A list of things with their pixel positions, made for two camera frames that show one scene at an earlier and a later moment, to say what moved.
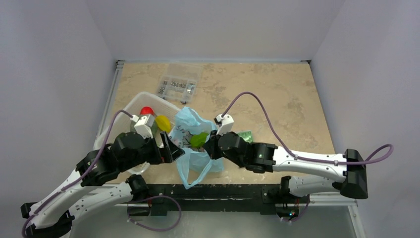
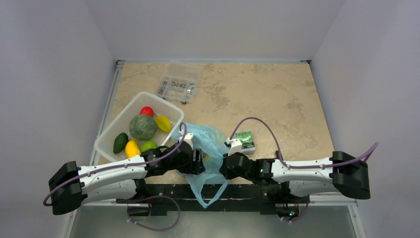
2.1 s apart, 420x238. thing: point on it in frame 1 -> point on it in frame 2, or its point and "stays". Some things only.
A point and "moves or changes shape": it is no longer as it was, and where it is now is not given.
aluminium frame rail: x=110 y=96 stays
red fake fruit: x=146 y=110 stays
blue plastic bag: x=193 y=164 moves or changes shape
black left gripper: x=174 y=150 -> x=195 y=166
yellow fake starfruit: x=163 y=123 stays
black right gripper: x=213 y=146 -> x=226 y=166
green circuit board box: x=246 y=136 stays
